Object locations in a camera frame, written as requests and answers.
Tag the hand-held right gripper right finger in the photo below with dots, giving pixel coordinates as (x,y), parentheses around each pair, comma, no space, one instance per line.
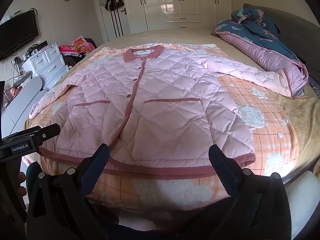
(222,167)

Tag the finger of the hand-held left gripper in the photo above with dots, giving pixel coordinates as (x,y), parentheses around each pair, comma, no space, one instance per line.
(51,131)

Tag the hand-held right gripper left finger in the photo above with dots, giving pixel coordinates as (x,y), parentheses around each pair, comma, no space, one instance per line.
(96,167)

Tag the pink quilted jacket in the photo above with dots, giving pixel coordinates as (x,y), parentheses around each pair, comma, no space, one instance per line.
(162,92)

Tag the dark clothes pile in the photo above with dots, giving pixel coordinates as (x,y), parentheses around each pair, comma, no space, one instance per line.
(73,59)

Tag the person's left hand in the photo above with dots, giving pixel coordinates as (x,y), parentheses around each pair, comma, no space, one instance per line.
(21,178)

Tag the white rounded board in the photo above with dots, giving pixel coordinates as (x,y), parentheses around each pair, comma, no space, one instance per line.
(22,100)

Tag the orange plaid blanket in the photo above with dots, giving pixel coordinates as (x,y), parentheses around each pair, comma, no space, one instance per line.
(270,130)

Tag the white drawer chest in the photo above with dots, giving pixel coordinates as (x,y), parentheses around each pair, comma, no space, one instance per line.
(50,65)

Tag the clutter of small items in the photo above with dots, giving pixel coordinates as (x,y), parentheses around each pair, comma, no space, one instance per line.
(35,50)

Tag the white plastic object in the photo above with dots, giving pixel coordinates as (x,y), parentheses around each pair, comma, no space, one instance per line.
(302,200)

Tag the pink printed cloth pile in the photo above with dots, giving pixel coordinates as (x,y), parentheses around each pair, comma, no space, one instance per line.
(80,45)

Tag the black flat television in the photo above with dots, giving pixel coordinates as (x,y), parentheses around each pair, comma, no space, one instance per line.
(17,37)

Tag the white door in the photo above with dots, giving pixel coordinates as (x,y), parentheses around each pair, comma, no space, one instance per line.
(100,22)

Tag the dark patterned cloth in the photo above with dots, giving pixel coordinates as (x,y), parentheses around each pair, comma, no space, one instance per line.
(314,86)

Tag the blue floral pink quilt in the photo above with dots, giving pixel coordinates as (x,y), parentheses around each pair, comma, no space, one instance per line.
(255,45)

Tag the bed with beige cover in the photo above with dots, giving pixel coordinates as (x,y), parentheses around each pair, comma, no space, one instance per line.
(175,36)

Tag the black striped bag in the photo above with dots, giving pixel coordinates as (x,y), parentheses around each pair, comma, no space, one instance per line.
(110,3)

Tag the grey hanging bag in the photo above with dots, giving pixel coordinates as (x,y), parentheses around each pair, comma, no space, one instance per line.
(102,0)

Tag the grey upholstered headboard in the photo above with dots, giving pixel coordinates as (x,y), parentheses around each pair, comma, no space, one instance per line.
(295,30)

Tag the white glossy wardrobe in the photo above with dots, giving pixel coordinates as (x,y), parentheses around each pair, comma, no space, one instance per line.
(190,0)

